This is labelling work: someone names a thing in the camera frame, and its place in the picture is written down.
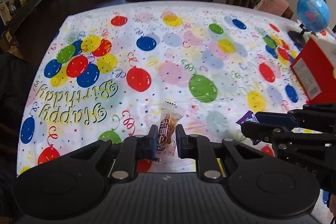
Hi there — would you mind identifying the right hand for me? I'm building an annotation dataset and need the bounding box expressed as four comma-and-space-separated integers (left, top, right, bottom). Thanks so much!
327, 193, 336, 218

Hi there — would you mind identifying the red white cardboard box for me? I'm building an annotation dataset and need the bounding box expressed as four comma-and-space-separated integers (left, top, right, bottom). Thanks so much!
290, 37, 336, 103

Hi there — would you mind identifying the dark wooden tv cabinet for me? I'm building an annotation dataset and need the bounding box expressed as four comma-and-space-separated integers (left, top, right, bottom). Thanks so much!
0, 0, 65, 38

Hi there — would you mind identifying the blue desk globe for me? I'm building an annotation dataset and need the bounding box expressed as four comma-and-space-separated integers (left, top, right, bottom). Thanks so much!
288, 0, 330, 48

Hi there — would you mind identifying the clear bun snack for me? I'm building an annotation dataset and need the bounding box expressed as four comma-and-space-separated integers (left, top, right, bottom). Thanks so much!
157, 101, 186, 160

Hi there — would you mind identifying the balloon print birthday tablecloth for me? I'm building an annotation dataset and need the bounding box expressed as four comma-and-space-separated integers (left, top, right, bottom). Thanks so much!
16, 0, 336, 224

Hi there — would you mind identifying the pink cushion on chair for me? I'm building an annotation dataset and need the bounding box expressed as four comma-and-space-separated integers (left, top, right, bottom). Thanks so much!
254, 0, 289, 16

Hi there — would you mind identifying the purple candy wrapper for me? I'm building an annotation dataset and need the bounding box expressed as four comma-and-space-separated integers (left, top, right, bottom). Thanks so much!
236, 110, 261, 145

